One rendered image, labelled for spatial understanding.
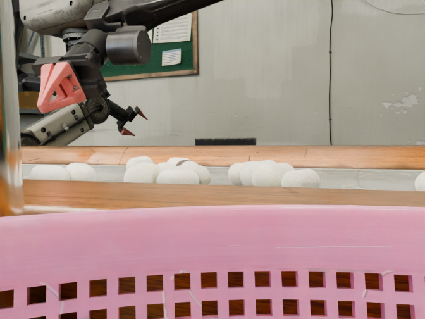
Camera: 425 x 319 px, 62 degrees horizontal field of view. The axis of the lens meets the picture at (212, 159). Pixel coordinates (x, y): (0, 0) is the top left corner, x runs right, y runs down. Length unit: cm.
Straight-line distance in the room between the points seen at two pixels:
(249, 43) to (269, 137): 63
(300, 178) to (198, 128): 229
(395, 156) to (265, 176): 24
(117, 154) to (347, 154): 31
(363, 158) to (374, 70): 190
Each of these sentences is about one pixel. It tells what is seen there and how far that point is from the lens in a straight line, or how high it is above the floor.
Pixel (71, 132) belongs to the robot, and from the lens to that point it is 113.
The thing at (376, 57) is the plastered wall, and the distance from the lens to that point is 235.
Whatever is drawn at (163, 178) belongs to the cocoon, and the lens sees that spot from 25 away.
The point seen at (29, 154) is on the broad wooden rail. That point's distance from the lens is 62.
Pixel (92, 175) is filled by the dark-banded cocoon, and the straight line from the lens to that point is 29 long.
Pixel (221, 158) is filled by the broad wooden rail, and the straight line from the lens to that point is 46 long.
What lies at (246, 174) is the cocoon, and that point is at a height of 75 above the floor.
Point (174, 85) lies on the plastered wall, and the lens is 263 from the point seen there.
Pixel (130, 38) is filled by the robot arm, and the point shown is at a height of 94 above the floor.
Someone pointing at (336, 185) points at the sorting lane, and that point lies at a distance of 31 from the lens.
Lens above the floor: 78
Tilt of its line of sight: 4 degrees down
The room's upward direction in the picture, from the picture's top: 1 degrees counter-clockwise
